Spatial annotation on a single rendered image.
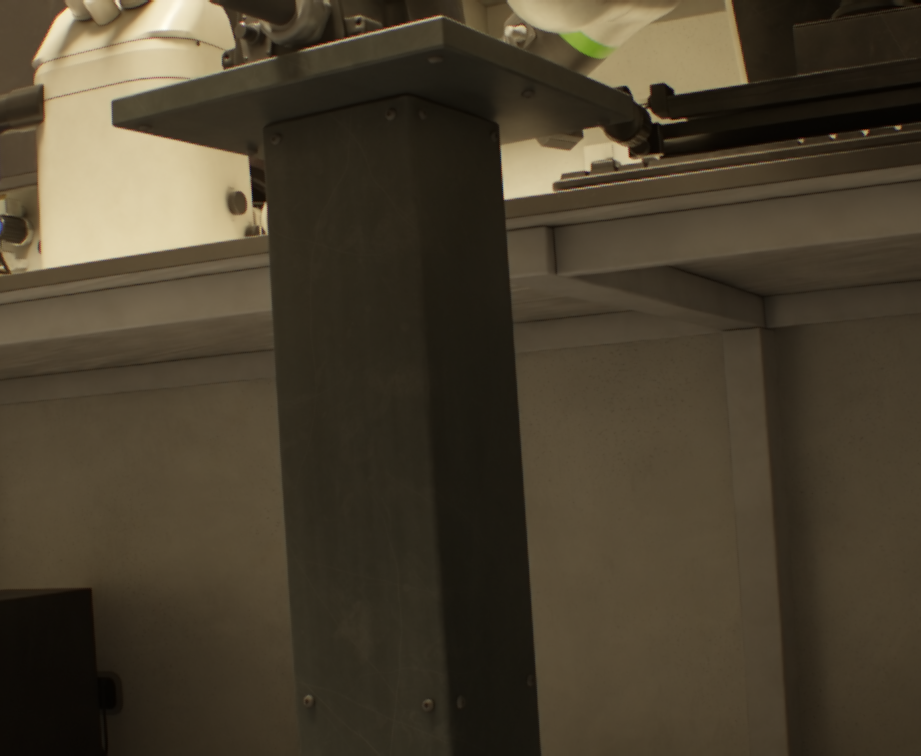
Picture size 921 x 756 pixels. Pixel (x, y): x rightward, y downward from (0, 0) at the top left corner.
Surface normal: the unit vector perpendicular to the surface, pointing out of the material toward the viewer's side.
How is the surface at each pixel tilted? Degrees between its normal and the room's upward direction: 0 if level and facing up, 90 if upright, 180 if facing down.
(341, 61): 90
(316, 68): 90
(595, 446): 90
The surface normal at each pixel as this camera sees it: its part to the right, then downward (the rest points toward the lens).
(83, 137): -0.43, -0.01
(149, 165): -0.05, -0.04
